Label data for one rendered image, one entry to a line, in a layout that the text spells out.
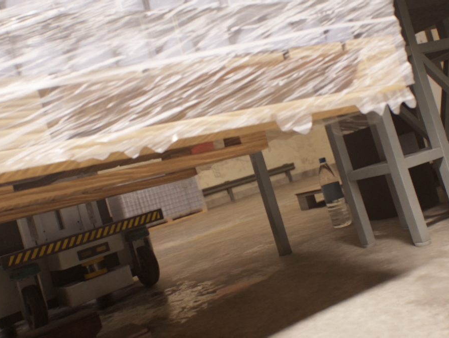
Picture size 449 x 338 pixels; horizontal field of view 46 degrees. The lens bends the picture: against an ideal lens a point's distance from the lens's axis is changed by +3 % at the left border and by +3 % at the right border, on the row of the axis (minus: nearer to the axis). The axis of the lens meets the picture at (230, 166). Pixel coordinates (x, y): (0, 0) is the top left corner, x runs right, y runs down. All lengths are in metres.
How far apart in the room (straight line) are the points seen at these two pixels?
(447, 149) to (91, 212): 1.57
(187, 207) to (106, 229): 6.69
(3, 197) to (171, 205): 7.59
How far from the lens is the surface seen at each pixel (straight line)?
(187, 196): 8.87
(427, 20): 2.17
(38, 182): 1.51
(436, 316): 1.05
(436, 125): 1.75
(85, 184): 1.24
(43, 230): 2.50
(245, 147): 1.41
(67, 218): 2.53
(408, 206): 1.62
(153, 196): 8.66
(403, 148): 1.95
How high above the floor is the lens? 0.33
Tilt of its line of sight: 2 degrees up
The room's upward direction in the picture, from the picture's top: 17 degrees counter-clockwise
